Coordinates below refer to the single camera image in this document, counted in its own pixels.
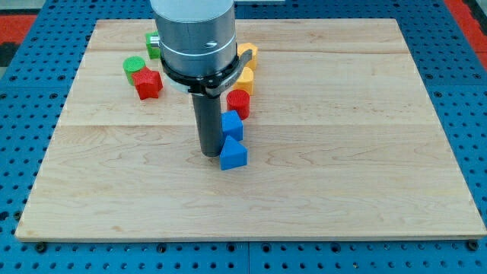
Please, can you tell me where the yellow rounded block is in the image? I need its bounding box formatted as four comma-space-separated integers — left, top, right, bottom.
233, 67, 254, 96

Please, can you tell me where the black clamp ring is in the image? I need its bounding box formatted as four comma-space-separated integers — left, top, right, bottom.
159, 49, 253, 98

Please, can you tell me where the red star block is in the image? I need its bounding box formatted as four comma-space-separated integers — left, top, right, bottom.
132, 67, 163, 100

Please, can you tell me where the blue cube block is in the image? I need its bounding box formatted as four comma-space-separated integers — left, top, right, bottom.
221, 110, 244, 141

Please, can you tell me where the wooden board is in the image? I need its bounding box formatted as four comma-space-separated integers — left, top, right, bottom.
15, 19, 486, 243

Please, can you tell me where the green cylinder block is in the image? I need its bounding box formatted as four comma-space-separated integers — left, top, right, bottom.
123, 56, 145, 85

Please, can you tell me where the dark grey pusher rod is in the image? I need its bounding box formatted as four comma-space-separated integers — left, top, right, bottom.
192, 94, 224, 158

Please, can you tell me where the red cylinder block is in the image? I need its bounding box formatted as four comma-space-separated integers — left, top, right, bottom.
226, 89, 250, 120

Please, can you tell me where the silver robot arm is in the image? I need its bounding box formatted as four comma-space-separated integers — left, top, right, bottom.
150, 0, 238, 97

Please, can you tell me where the green star block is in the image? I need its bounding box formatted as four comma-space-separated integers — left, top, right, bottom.
145, 31, 161, 59

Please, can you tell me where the yellow hexagon block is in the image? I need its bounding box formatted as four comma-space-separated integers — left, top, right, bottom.
237, 43, 258, 70

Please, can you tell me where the blue triangle block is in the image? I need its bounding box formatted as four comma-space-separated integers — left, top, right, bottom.
220, 135, 248, 170

